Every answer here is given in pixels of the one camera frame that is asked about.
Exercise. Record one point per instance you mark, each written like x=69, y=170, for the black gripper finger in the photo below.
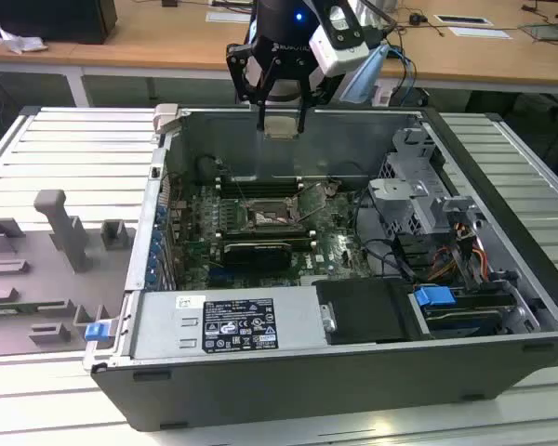
x=303, y=116
x=242, y=69

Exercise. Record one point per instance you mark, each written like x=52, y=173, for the silver CPU with green edge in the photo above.
x=281, y=126

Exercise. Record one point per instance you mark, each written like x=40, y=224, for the black RAM slot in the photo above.
x=260, y=180
x=260, y=189
x=297, y=237
x=300, y=240
x=260, y=193
x=260, y=185
x=297, y=233
x=297, y=230

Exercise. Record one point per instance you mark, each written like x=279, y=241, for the CPU socket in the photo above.
x=272, y=216

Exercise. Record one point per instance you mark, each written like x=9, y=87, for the small white box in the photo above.
x=382, y=96

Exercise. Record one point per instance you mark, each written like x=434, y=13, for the light wooden desk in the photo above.
x=121, y=46

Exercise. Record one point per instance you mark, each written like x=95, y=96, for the grey metal disk bay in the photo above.
x=400, y=200

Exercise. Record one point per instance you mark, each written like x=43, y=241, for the silver finned chipset heatsink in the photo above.
x=344, y=246

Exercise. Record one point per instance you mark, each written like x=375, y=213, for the black graphics card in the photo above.
x=256, y=255

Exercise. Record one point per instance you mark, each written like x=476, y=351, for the green motherboard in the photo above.
x=335, y=267

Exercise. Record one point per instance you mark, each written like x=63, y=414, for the blue card retention clip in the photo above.
x=151, y=279
x=157, y=237
x=160, y=213
x=155, y=249
x=153, y=265

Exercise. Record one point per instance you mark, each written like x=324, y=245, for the white paper sheet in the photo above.
x=480, y=33

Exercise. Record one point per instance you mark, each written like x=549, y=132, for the black desktop computer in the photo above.
x=51, y=18

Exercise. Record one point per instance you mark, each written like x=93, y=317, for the black plastic shroud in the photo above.
x=367, y=311

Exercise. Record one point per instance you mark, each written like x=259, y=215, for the small white barcode sticker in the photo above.
x=189, y=303

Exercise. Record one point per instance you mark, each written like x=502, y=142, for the black power supply label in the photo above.
x=239, y=325

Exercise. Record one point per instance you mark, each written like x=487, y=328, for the hard disk in blue carrier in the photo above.
x=432, y=296

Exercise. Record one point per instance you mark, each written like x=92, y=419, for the crumpled white paper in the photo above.
x=21, y=41

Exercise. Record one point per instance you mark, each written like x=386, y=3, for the grey metal power supply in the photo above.
x=167, y=325

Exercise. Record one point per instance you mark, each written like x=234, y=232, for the clear glass pad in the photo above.
x=548, y=33

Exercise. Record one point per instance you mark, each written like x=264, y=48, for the black open PC case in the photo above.
x=307, y=395

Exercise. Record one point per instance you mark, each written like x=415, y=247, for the grey parts rack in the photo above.
x=28, y=279

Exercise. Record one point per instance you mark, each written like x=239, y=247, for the blue plastic case latch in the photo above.
x=96, y=332

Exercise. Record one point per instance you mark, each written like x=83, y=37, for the green RAM stick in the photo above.
x=23, y=307

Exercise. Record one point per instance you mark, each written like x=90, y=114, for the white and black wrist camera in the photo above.
x=339, y=46

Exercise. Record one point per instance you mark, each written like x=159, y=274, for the grey metal drive bracket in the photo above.
x=460, y=204

